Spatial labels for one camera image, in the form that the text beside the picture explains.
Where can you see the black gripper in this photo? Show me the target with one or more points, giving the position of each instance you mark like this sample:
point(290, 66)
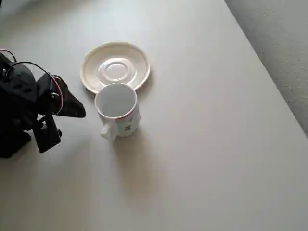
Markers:
point(71, 104)

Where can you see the white ceramic mug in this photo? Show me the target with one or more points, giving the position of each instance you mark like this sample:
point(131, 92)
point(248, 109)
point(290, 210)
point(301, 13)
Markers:
point(116, 102)

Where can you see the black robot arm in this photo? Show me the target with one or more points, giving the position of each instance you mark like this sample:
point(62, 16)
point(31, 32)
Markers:
point(14, 101)

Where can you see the cream ceramic saucer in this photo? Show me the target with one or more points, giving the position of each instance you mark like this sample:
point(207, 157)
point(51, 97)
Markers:
point(115, 68)

